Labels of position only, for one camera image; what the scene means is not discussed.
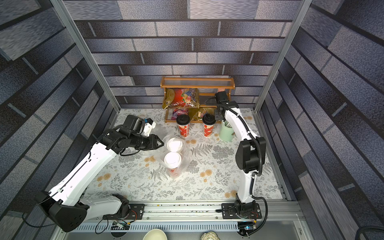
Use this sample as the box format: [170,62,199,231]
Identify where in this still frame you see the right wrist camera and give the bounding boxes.
[215,91,230,104]

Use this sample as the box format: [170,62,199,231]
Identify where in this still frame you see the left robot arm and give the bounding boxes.
[36,125,164,233]

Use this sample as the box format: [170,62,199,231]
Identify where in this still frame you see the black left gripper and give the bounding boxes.
[130,133,167,150]

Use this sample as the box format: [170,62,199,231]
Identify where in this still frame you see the patterned round object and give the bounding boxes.
[200,231,220,240]

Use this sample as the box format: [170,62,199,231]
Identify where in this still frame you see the white round bowl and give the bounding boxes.
[143,229,168,240]

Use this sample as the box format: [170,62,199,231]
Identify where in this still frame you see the wooden shelf rack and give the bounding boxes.
[160,76,236,124]

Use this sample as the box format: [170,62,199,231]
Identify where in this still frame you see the black lid milk tea cup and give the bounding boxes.
[177,115,190,138]

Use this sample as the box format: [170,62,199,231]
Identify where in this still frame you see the green plastic straw cup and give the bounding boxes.
[219,121,235,142]

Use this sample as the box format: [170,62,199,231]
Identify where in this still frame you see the translucent plastic carrier bag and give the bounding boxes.
[154,134,192,179]

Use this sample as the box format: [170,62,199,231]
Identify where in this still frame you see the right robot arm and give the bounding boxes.
[214,92,266,218]

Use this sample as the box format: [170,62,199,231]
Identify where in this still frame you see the pink snack packet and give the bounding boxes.
[171,109,189,120]

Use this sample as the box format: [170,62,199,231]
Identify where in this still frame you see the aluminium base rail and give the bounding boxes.
[74,200,301,233]

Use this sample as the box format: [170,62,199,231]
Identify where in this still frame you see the red snack bag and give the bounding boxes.
[173,88,200,108]

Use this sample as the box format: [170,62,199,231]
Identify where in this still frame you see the red floral milk tea cup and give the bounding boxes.
[166,137,184,152]

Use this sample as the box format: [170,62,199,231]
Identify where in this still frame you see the gold fruit snack bag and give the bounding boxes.
[188,108,215,121]

